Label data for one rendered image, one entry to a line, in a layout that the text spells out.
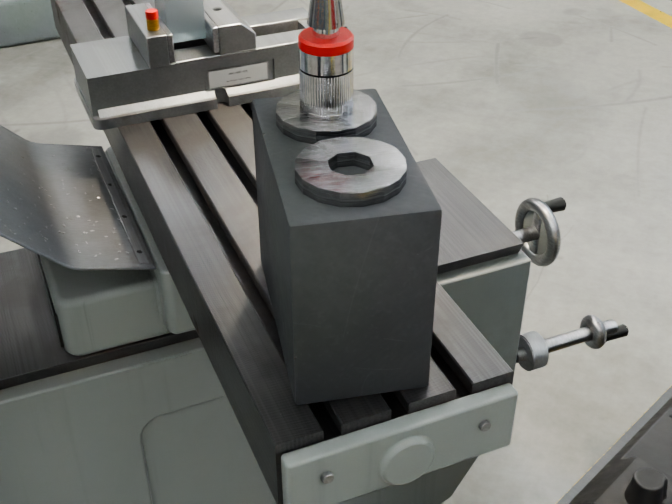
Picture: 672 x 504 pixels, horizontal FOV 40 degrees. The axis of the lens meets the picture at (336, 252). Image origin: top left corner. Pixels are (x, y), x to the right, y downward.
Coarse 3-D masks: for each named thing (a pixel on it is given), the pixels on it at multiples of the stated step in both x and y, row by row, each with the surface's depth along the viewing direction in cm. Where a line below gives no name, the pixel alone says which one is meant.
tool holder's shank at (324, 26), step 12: (312, 0) 75; (324, 0) 74; (336, 0) 75; (312, 12) 75; (324, 12) 75; (336, 12) 75; (312, 24) 76; (324, 24) 75; (336, 24) 76; (324, 36) 76; (336, 36) 77
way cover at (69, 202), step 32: (0, 128) 124; (0, 160) 115; (32, 160) 123; (64, 160) 126; (96, 160) 128; (0, 192) 107; (32, 192) 114; (64, 192) 118; (96, 192) 120; (0, 224) 100; (32, 224) 106; (64, 224) 112; (96, 224) 114; (128, 224) 115; (64, 256) 105; (96, 256) 107; (128, 256) 109
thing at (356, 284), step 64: (256, 128) 84; (320, 128) 78; (384, 128) 81; (320, 192) 70; (384, 192) 71; (320, 256) 71; (384, 256) 72; (320, 320) 74; (384, 320) 76; (320, 384) 78; (384, 384) 80
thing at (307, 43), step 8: (304, 32) 78; (344, 32) 78; (304, 40) 76; (312, 40) 76; (320, 40) 76; (328, 40) 76; (336, 40) 76; (344, 40) 76; (352, 40) 77; (304, 48) 77; (312, 48) 76; (320, 48) 76; (328, 48) 76; (336, 48) 76; (344, 48) 76; (352, 48) 77; (328, 56) 76
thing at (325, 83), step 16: (304, 64) 77; (320, 64) 76; (336, 64) 77; (352, 64) 78; (304, 80) 78; (320, 80) 77; (336, 80) 77; (352, 80) 79; (304, 96) 79; (320, 96) 78; (336, 96) 78; (352, 96) 80; (304, 112) 80; (320, 112) 79; (336, 112) 79
